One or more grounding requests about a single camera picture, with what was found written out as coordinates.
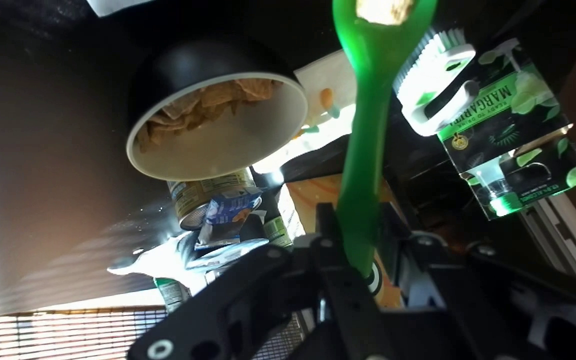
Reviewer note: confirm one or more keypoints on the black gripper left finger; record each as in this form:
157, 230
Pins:
268, 312

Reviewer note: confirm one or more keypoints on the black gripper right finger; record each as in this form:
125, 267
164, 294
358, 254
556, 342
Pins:
500, 321

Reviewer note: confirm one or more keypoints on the green plastic spoon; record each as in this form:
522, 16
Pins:
361, 166

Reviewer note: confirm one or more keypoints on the beige chip piece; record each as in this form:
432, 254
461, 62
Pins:
385, 11

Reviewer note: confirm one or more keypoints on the white and black bowl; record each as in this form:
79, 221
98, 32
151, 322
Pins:
188, 66

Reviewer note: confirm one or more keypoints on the plain white napkin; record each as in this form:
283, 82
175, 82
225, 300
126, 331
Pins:
111, 4

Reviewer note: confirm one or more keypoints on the green and white tube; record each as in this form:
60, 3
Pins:
169, 292

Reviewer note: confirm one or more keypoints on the blue and silver foil wrapper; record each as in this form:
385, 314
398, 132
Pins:
230, 210

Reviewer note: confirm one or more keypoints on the orange box with cartoon face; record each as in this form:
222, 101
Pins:
310, 200

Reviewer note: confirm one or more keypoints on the green margarita bottle carrier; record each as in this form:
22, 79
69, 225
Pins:
521, 121

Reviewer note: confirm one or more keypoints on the wooden window blind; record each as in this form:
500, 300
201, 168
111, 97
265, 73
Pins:
48, 336

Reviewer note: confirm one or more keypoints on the white and green scrub brush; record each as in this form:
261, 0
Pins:
435, 73

